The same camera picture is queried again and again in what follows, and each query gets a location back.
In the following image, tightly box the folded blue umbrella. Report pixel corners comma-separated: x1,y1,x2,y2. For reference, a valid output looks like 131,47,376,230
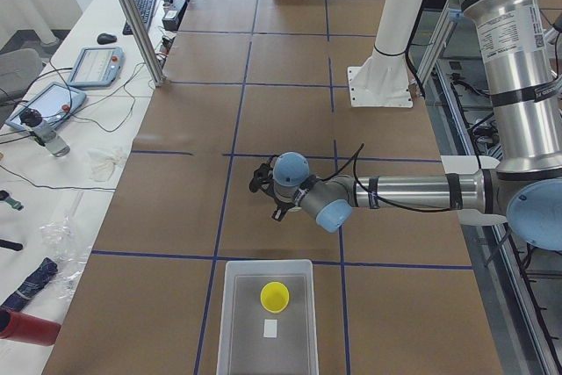
1,257,58,312

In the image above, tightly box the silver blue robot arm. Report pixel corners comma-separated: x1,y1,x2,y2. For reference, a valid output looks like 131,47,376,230
267,0,561,251

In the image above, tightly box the near teach pendant tablet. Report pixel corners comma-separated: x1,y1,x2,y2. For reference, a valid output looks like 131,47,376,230
5,83,86,131

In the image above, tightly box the crumpled clear plastic wrap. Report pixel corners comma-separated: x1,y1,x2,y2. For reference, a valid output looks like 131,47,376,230
40,217,92,303

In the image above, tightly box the crumpled white tissue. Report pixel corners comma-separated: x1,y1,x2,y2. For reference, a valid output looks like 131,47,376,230
87,147,128,182

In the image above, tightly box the green handled tool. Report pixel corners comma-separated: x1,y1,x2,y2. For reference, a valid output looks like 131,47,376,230
0,190,24,211

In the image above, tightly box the small black box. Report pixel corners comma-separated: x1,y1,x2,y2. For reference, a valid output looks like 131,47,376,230
162,0,187,32

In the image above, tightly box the teach pendant tablet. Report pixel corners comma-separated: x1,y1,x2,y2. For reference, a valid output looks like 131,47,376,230
68,47,125,89
5,83,86,131

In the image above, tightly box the white label in box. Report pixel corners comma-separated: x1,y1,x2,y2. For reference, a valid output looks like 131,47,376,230
263,319,277,339

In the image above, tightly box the far teach pendant tablet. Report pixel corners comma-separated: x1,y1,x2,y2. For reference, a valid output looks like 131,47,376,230
68,47,125,89

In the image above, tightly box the clear plastic storage box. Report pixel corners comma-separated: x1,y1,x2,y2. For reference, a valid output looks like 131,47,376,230
216,259,319,374

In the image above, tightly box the yellow plastic cup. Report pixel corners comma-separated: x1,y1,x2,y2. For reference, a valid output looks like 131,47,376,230
260,281,290,314

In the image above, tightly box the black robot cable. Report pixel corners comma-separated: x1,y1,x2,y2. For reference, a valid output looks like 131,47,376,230
322,142,460,213

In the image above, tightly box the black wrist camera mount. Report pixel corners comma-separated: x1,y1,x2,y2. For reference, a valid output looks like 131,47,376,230
249,155,277,196

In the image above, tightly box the black computer mouse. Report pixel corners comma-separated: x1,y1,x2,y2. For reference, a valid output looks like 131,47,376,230
97,32,118,46

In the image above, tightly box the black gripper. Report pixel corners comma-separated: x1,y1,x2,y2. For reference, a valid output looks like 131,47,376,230
271,194,293,221

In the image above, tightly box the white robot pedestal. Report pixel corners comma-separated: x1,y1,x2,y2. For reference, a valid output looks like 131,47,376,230
348,0,422,108

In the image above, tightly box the red metal bottle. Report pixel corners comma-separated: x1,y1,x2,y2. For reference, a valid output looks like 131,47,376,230
1,308,61,346

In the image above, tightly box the aluminium frame post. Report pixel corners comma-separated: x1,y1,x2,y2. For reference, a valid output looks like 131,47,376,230
119,0,165,87

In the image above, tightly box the black keyboard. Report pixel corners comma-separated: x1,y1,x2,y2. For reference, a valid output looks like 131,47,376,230
134,0,158,30

